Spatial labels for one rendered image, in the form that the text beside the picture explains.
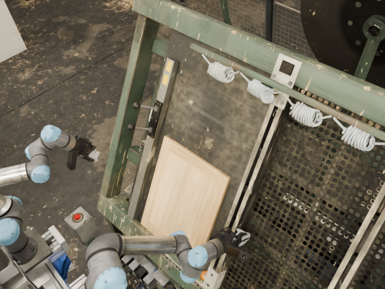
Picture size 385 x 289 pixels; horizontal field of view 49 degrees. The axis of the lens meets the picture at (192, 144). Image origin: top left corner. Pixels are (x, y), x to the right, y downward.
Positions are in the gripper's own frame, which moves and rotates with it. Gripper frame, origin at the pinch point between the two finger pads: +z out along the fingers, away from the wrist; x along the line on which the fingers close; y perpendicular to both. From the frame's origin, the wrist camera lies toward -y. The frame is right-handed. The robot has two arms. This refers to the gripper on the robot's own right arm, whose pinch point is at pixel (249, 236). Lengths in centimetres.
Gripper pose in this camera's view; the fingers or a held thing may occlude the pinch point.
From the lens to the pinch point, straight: 196.9
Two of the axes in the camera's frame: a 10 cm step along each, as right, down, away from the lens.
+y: -6.8, -4.7, 5.6
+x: -2.7, 8.7, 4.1
